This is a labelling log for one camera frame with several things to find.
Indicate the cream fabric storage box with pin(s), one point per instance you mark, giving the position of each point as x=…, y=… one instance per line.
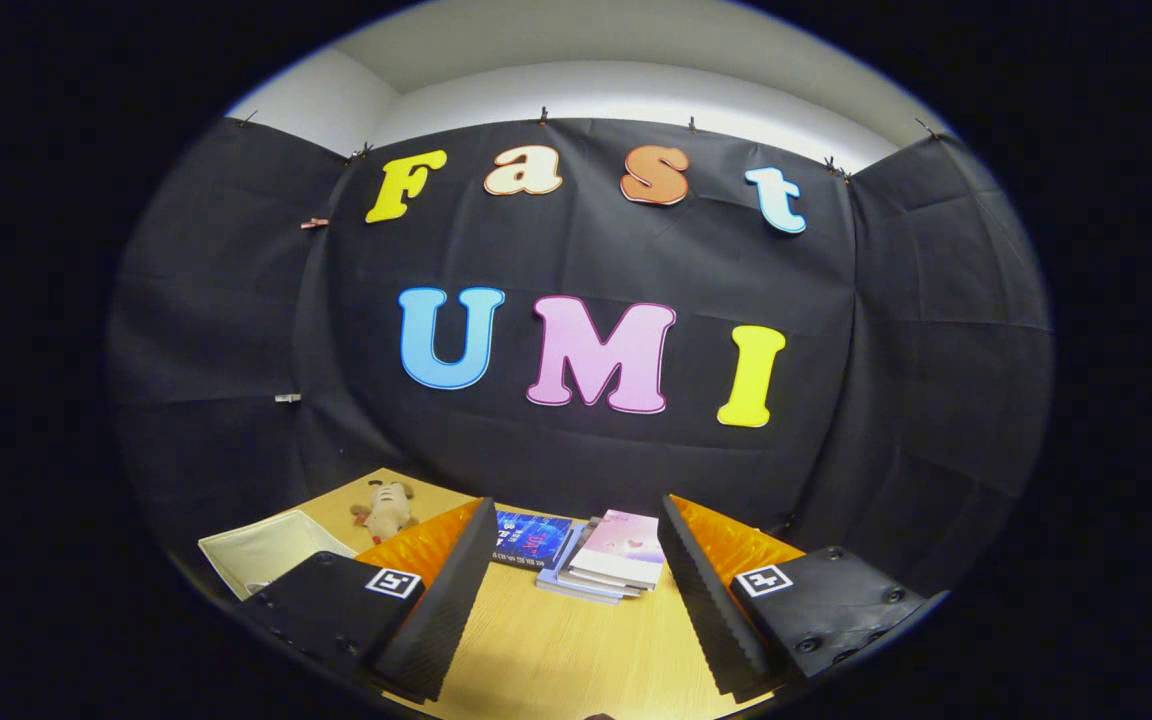
x=271, y=550

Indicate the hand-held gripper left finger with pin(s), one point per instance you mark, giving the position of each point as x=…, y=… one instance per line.
x=451, y=600

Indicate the pink cover book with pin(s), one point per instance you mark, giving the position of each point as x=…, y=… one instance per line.
x=621, y=550

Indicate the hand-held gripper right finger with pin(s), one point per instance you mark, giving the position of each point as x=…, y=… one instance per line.
x=701, y=600

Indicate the copper clip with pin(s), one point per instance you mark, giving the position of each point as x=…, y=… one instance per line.
x=314, y=223

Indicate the dark blue book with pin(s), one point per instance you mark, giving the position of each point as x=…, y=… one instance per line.
x=531, y=540

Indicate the pale blue book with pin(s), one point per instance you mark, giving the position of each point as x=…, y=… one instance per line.
x=561, y=582

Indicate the white middle book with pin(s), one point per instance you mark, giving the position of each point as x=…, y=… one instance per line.
x=586, y=580

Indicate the beige plush dog toy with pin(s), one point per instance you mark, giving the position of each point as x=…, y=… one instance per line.
x=388, y=512

